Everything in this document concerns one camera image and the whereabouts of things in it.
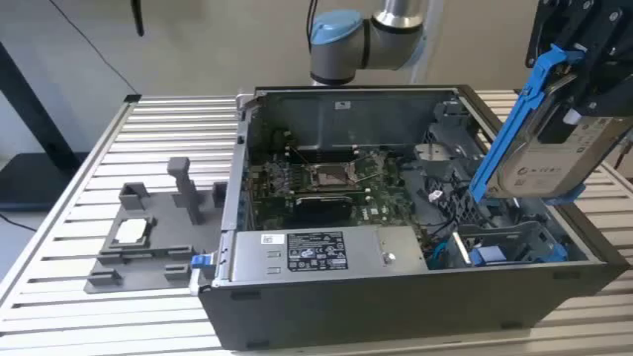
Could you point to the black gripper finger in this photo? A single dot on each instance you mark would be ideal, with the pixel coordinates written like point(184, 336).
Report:
point(537, 37)
point(605, 85)

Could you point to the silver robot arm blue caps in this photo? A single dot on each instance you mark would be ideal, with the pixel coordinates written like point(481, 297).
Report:
point(341, 55)

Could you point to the grey disk bay cage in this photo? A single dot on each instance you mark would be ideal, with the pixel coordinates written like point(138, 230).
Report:
point(445, 170)

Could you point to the green motherboard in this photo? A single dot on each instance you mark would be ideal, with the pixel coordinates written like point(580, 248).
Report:
point(385, 200)

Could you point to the CPU socket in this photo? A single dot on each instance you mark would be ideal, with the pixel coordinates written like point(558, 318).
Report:
point(330, 177)

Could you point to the black heat sink block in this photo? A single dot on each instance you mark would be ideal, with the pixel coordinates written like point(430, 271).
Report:
point(324, 211)

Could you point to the silver power supply unit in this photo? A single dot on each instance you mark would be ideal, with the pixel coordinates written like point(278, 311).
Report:
point(326, 252)

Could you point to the open black PC case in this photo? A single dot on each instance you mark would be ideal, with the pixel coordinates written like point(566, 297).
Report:
point(396, 308)

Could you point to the black hanging antenna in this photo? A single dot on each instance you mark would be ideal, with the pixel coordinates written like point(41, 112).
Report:
point(137, 18)

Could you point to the silver CPU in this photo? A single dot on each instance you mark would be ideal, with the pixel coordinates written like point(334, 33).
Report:
point(132, 230)

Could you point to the grey parts rack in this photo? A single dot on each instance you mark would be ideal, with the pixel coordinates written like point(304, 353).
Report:
point(148, 267)

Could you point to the black monitor stand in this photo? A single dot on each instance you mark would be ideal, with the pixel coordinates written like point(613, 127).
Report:
point(29, 148)

